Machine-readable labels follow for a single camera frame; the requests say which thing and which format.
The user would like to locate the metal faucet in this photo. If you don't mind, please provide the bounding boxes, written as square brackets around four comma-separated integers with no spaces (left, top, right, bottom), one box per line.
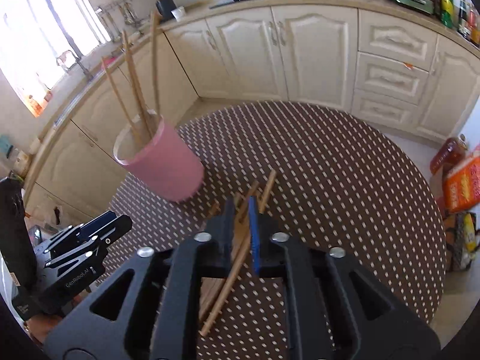
[56,49,94,82]

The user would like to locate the person's left forearm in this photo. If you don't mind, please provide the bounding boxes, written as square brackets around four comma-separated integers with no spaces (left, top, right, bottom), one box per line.
[0,176,38,308]

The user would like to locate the cooking oil bottle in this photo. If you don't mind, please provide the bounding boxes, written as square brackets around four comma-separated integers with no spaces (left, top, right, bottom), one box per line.
[430,135,470,176]

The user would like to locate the orange packet bag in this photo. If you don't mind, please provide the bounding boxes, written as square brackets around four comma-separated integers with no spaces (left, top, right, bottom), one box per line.
[442,155,480,214]

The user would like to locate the kitchen window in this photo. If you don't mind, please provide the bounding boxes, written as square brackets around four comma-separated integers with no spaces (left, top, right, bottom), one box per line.
[0,0,110,118]

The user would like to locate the yellow printed bag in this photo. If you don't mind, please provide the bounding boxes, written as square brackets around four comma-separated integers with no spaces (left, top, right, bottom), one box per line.
[449,212,479,271]

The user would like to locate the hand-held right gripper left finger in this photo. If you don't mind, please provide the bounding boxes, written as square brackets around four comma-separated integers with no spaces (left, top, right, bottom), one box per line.
[44,199,236,360]

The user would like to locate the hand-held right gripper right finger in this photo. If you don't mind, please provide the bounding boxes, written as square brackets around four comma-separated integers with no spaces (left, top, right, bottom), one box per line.
[247,196,440,360]

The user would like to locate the dark sauce bottle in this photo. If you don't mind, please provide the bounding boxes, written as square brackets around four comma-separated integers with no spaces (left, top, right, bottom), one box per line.
[457,0,468,34]

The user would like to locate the green bottle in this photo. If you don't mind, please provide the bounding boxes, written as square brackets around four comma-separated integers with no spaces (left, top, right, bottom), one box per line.
[439,0,455,29]

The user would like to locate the cream kitchen base cabinets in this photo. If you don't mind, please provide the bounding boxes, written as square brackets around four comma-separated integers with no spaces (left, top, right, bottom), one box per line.
[22,5,480,233]

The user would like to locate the metal dish rack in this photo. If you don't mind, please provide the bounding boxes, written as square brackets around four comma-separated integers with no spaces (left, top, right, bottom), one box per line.
[98,0,142,43]

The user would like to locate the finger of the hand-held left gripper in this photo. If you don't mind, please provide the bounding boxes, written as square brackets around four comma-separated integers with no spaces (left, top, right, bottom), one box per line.
[44,215,134,271]
[43,211,118,256]

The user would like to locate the pink cup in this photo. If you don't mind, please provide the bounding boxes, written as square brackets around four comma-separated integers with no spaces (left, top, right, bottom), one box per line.
[112,109,205,203]

